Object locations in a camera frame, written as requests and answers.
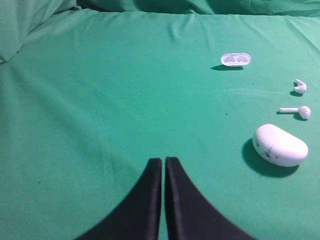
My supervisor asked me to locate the green cloth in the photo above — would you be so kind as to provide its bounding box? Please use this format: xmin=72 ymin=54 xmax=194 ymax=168
xmin=0 ymin=0 xmax=320 ymax=240

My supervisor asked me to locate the white earbud with stem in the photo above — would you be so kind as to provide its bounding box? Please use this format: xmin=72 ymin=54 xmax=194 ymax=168
xmin=278 ymin=105 xmax=312 ymax=120

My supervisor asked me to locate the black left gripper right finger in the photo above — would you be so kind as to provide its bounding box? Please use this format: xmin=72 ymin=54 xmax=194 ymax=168
xmin=164 ymin=157 xmax=254 ymax=240

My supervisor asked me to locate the white earbud case shell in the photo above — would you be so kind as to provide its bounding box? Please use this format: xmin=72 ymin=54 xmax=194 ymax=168
xmin=252 ymin=124 xmax=309 ymax=167

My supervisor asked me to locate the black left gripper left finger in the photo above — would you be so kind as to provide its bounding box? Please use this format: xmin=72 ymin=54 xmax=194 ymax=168
xmin=79 ymin=158 xmax=162 ymax=240

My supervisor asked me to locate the white earbud case tray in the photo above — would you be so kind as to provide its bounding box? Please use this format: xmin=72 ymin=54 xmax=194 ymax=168
xmin=220 ymin=53 xmax=252 ymax=67

